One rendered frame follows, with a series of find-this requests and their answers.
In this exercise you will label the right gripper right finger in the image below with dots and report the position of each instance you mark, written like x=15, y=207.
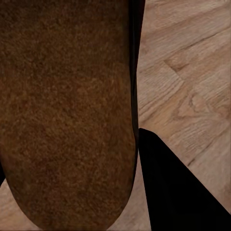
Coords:
x=176, y=199

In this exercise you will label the sandal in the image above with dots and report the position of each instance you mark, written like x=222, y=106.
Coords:
x=69, y=131

